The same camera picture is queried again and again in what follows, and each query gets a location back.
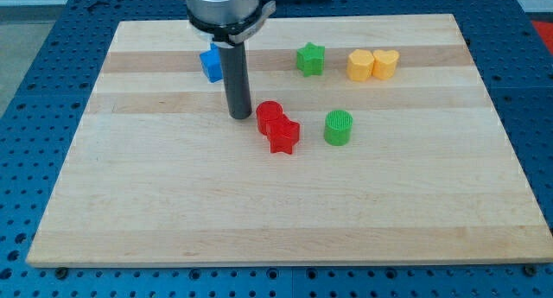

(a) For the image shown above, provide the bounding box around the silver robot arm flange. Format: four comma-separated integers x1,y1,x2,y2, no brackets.
182,0,277,48

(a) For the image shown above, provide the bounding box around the red star block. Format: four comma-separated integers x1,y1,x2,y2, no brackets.
266,115,300,155

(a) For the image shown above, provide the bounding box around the red cylinder block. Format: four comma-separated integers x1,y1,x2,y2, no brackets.
256,101,283,135

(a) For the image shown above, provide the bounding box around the dark cylindrical pointer rod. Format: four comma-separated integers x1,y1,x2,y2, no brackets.
218,43,252,120

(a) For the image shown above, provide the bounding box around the green cylinder block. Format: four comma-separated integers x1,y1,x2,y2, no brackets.
324,110,353,146

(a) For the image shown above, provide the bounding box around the green star block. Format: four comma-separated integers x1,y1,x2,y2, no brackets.
296,42,325,77

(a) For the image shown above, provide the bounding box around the wooden board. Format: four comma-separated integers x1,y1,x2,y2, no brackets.
27,14,552,268

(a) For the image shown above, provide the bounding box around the blue cube block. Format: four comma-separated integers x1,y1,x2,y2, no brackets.
199,43,223,83

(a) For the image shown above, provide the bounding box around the yellow hexagon block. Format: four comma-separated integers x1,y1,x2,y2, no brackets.
346,49,374,82

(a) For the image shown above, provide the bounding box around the yellow heart block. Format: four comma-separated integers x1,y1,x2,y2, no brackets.
372,49,400,80

